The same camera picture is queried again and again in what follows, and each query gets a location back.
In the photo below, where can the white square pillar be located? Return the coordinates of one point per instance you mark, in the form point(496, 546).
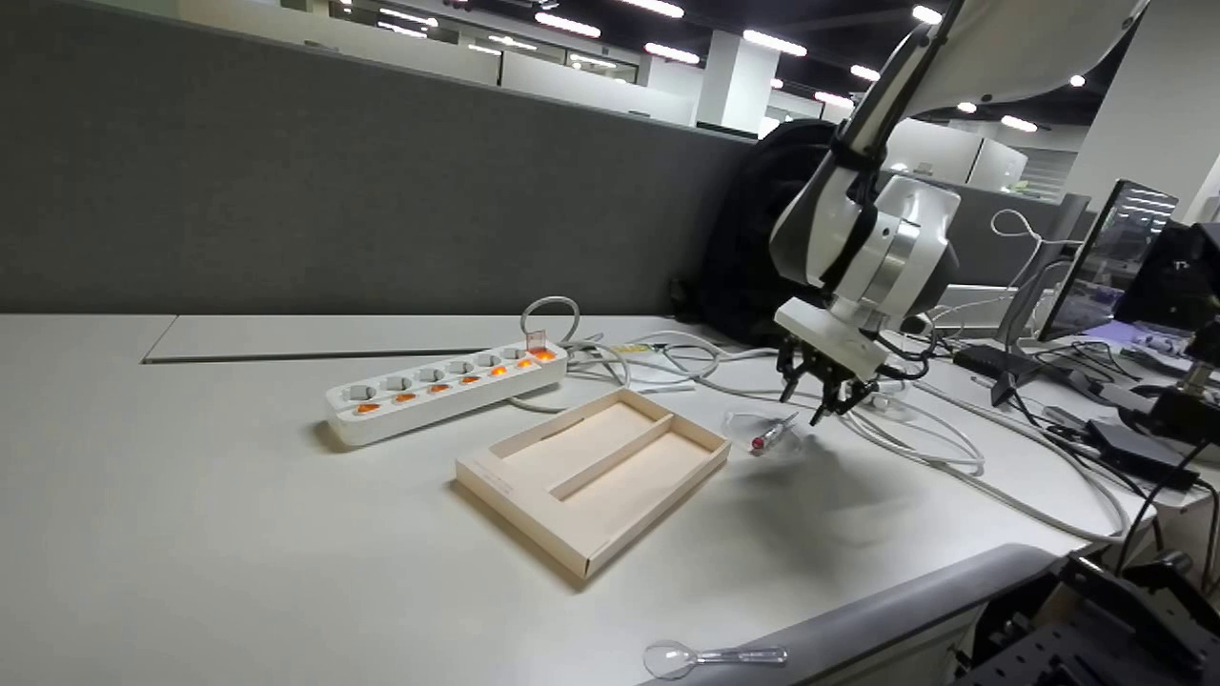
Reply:
point(735, 81)

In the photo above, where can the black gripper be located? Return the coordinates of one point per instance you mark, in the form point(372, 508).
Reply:
point(833, 376)

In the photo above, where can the white power strip orange switches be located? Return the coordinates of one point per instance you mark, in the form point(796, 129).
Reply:
point(433, 402)

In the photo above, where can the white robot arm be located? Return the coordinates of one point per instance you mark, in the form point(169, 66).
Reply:
point(889, 255)

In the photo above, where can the light wooden tray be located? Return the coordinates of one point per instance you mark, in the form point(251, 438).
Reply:
point(595, 508)

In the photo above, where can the grey office partition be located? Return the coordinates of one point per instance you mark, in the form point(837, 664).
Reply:
point(319, 194)

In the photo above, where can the computer monitor lit screen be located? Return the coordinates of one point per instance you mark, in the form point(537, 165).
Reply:
point(1119, 262)

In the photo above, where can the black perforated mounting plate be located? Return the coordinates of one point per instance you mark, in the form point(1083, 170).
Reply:
point(1109, 632)

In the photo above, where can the black backpack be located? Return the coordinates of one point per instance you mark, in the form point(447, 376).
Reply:
point(745, 243)

